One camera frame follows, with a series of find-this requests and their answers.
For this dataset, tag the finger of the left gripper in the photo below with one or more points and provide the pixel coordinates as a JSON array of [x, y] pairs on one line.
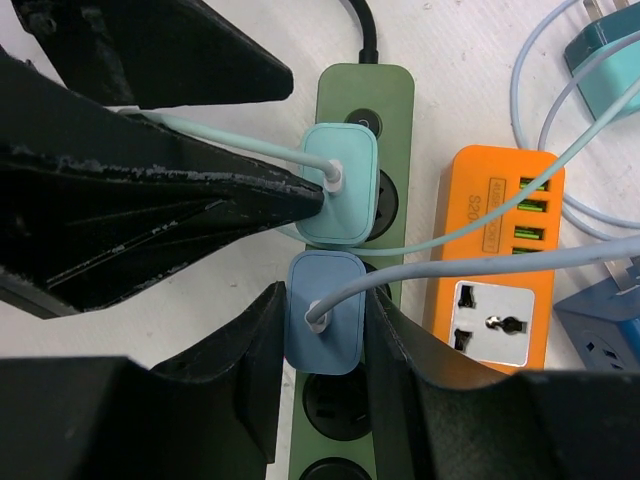
[[153, 54], [97, 206]]

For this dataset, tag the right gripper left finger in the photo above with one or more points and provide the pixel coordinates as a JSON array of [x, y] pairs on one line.
[[209, 412]]

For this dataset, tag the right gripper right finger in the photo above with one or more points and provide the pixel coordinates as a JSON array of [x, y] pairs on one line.
[[436, 414]]

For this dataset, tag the green power strip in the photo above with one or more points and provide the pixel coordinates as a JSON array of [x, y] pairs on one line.
[[364, 119]]

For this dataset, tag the orange power strip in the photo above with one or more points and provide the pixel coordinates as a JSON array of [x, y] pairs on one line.
[[499, 320]]

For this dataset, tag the light blue plug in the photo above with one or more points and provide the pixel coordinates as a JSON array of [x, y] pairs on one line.
[[325, 315]]

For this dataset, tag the blue cube plug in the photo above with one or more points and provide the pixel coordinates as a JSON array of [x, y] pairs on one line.
[[602, 320]]

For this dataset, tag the light cyan plug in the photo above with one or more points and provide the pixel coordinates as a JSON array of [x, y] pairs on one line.
[[340, 185]]

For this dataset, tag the teal cube plug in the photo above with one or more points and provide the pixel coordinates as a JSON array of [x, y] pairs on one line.
[[607, 81]]

